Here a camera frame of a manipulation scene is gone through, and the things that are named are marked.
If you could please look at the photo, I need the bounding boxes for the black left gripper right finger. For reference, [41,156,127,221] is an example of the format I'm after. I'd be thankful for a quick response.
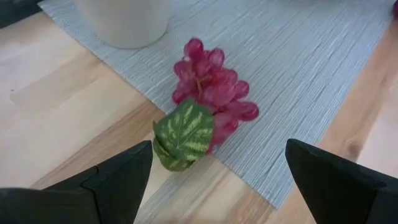
[285,138,398,224]

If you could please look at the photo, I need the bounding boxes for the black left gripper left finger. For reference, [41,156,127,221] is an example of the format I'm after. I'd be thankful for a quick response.
[0,140,154,224]

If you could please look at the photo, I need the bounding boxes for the red grape bunch with leaf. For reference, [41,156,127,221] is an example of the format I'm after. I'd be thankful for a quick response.
[152,37,260,172]

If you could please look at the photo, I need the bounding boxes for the grey woven placemat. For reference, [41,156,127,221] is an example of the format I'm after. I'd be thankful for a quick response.
[37,0,397,209]

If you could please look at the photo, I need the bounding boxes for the white plant pot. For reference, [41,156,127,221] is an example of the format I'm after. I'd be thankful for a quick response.
[72,0,172,50]

